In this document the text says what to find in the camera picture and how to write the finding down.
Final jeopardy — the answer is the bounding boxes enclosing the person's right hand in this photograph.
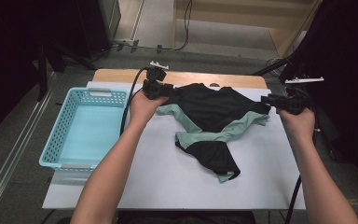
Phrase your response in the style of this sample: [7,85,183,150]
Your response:
[278,106,316,144]

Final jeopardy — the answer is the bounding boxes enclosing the grey metal cabinet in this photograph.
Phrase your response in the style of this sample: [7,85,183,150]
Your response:
[97,0,122,41]

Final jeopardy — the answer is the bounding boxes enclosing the black hanging cable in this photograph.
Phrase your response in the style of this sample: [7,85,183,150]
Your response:
[172,0,194,52]

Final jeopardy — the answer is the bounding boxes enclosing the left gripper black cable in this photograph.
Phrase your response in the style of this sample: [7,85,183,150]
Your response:
[119,66,150,136]

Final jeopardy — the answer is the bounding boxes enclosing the black and green t-shirt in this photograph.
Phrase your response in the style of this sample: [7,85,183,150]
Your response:
[156,82,272,184]

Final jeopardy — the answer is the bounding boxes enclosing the white power strip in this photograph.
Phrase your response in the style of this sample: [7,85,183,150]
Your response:
[111,37,141,49]

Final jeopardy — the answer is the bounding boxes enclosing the light wooden steps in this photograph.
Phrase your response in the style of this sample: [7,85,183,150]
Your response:
[172,0,324,59]

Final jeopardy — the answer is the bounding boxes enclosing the person's left hand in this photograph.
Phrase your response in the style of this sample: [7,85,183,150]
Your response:
[130,90,169,125]

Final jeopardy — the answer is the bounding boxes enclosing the black stand legs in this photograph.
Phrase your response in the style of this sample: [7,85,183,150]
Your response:
[251,52,311,94]
[36,40,97,102]

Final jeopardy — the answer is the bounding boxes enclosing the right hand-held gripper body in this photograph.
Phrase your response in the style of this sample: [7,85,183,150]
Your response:
[279,77,325,116]

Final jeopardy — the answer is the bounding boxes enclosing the light blue plastic basket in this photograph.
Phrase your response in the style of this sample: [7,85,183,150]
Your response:
[38,87,130,173]

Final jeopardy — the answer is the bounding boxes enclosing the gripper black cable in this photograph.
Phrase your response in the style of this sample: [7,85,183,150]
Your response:
[283,87,320,224]
[119,66,150,136]

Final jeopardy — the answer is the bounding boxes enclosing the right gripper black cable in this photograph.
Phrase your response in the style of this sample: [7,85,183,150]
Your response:
[283,87,320,224]

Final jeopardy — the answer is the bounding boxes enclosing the person's dark clothing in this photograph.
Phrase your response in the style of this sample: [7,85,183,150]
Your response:
[117,210,257,224]

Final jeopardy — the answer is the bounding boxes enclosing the white table cover sheet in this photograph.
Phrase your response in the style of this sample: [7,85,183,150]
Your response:
[42,81,306,211]

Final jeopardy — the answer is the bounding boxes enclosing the metal floor rail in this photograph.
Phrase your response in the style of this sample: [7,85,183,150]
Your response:
[0,71,57,218]
[279,83,349,224]

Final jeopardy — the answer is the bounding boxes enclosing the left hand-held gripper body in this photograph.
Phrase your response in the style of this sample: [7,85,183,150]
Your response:
[143,61,175,101]

